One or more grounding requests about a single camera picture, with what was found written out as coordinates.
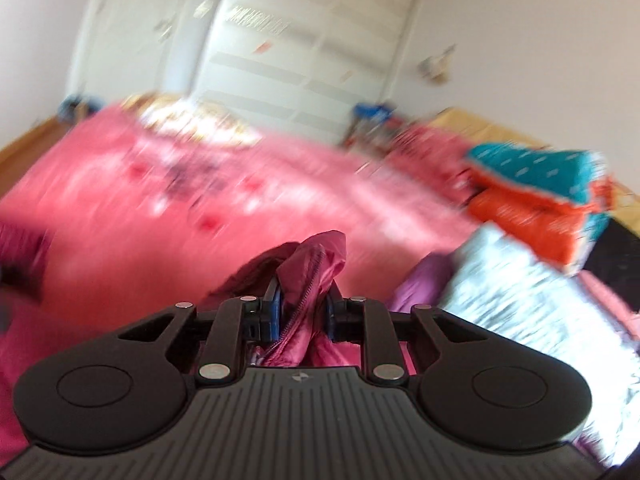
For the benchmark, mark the pink heart folded blanket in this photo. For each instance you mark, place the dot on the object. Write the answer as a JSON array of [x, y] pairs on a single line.
[[436, 158]]

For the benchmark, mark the yellow headboard cover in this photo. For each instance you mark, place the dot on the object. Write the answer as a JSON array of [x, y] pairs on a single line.
[[480, 130]]

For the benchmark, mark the light blue folded quilt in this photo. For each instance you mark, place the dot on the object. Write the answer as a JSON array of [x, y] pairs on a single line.
[[502, 286]]

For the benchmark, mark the white bedroom door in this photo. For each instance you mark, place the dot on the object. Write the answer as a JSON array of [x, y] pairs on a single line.
[[122, 47]]

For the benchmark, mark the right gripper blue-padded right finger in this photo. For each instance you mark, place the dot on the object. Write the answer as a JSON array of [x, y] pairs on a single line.
[[366, 322]]

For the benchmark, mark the blue object on floor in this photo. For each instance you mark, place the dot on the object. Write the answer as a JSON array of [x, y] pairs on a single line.
[[76, 108]]

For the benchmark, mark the floral patterned pillow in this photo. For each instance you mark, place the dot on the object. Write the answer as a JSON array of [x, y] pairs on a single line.
[[190, 120]]

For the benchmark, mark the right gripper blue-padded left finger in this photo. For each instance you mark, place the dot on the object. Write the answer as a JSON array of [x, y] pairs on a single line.
[[239, 325]]

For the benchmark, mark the purple folded quilt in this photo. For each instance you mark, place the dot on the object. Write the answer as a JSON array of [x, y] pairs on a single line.
[[424, 284]]

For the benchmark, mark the pink floral bed cover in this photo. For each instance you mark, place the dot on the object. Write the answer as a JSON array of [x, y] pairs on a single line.
[[115, 223]]

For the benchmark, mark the white wardrobe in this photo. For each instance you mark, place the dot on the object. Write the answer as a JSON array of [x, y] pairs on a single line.
[[300, 66]]

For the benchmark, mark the crimson puffer down jacket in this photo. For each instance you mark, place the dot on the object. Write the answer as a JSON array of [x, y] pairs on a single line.
[[305, 271]]

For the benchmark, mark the black cushion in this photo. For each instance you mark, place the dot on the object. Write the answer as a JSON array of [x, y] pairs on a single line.
[[615, 261]]

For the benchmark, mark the wall hanging ornament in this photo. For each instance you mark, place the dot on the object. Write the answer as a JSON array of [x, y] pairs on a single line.
[[436, 68]]

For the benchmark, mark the teal and orange folded quilt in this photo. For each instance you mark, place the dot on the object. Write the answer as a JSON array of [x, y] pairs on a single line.
[[556, 202]]

